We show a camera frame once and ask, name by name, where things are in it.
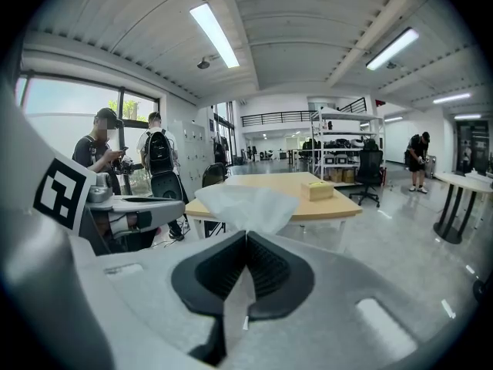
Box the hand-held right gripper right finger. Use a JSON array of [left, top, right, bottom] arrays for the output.
[[230, 230, 450, 370]]

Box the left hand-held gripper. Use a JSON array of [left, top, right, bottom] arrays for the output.
[[32, 156, 187, 256]]

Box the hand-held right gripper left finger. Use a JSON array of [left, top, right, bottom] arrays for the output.
[[69, 229, 249, 370]]

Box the white tissue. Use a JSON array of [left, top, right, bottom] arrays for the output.
[[193, 184, 302, 364]]

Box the tan cardboard tissue box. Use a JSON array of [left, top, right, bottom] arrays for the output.
[[300, 180, 336, 202]]

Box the black rounded chair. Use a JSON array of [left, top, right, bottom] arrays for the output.
[[150, 169, 185, 203]]

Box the black hand-held device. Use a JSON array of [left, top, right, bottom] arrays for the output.
[[112, 146, 137, 177]]

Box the black backpack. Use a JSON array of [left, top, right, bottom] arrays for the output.
[[145, 128, 177, 177]]

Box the beige locker cabinet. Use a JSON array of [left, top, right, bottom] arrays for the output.
[[169, 119, 211, 204]]

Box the coat rack with black clothes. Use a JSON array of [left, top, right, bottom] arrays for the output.
[[211, 134, 233, 166]]

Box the black office chair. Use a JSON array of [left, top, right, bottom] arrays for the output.
[[348, 146, 387, 209]]

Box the large black-framed window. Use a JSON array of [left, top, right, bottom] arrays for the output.
[[15, 75, 161, 170]]

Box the white desk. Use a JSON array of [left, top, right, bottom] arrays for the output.
[[287, 148, 314, 167]]

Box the black balcony railing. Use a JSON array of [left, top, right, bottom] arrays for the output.
[[240, 110, 314, 127]]

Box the round table with black base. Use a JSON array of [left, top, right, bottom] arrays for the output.
[[432, 170, 493, 245]]

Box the white metal shelf rack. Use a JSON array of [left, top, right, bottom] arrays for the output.
[[309, 106, 387, 187]]

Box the black stair railing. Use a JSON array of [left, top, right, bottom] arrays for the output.
[[338, 97, 367, 113]]

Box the dark glass door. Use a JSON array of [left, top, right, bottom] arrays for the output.
[[455, 119, 492, 177]]

